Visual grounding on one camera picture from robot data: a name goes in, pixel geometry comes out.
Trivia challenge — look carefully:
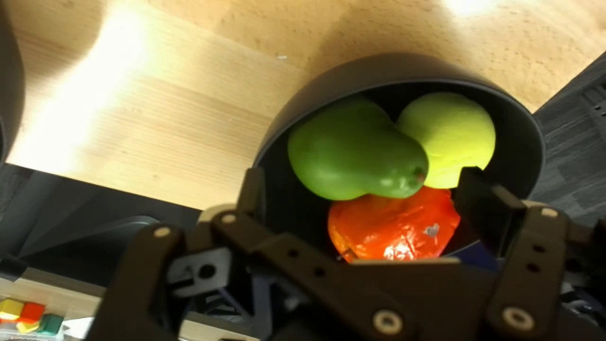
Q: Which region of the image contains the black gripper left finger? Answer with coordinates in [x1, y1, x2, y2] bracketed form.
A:
[87, 167, 413, 341]

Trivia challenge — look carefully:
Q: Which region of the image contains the white cart with wooden top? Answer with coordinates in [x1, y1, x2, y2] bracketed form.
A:
[0, 0, 606, 214]

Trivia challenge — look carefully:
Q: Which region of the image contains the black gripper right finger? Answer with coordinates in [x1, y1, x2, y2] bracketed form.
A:
[453, 165, 606, 341]

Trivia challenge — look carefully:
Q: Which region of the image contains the yellow-green plush ball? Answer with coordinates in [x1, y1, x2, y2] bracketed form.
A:
[396, 91, 498, 191]

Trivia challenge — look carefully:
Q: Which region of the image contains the red-orange plush pepper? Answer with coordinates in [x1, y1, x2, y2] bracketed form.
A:
[326, 186, 462, 265]

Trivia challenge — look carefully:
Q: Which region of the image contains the green toy block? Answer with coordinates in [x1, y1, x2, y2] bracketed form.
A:
[38, 311, 67, 337]

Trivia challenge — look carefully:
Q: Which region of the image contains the small black bowl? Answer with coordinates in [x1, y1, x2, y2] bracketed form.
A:
[0, 11, 27, 163]

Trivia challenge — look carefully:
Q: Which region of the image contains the large black bowl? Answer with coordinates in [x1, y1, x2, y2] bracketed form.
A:
[252, 53, 548, 261]

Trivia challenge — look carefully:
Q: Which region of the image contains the wooden office desk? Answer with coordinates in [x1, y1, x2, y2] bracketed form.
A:
[0, 267, 254, 341]

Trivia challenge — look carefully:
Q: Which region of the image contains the dark green plush pear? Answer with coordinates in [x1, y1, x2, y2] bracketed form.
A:
[286, 97, 432, 203]

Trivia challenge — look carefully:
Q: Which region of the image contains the red toy block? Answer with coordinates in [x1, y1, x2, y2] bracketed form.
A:
[19, 301, 48, 326]

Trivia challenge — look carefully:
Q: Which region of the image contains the yellow toy block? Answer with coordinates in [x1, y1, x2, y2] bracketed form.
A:
[15, 318, 40, 335]
[0, 297, 27, 322]

